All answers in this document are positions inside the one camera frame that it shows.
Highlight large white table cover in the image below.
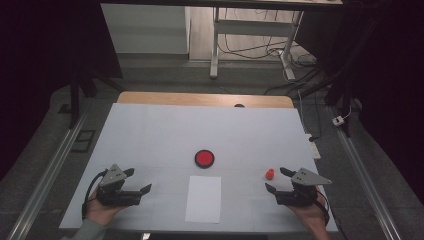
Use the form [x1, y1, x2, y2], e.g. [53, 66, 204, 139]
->
[59, 102, 339, 233]

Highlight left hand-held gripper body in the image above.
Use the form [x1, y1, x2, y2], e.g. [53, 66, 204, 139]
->
[96, 163, 142, 207]

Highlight black floor cables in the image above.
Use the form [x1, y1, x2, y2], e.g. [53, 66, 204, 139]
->
[217, 7, 323, 96]

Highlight white cabinet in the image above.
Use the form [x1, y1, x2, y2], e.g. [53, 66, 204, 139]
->
[100, 3, 192, 55]

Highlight person's right hand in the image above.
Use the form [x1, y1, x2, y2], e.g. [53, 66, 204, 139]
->
[287, 191, 330, 233]

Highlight dark curtain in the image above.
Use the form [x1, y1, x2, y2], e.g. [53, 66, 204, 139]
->
[0, 0, 124, 183]
[294, 0, 424, 205]

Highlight white power strip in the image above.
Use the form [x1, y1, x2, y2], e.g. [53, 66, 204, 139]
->
[304, 133, 322, 161]

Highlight round red ink pad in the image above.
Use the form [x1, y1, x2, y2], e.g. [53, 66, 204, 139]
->
[194, 149, 215, 170]

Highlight small white paper sheet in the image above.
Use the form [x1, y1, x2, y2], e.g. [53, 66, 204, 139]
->
[184, 175, 222, 224]

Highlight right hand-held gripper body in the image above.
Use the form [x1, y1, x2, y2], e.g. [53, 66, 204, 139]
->
[274, 167, 333, 208]

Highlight left hand-held gripper cable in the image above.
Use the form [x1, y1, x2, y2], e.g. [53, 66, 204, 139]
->
[81, 169, 108, 221]

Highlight black stand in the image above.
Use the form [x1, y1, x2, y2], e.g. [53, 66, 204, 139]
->
[67, 64, 127, 130]
[293, 56, 355, 139]

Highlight metal floor rail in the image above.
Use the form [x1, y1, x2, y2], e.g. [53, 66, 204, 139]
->
[6, 99, 94, 240]
[327, 105, 404, 240]

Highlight person's left hand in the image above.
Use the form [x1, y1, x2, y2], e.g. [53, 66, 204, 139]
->
[84, 189, 128, 228]

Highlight white desk frame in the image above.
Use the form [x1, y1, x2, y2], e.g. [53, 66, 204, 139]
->
[209, 6, 305, 81]

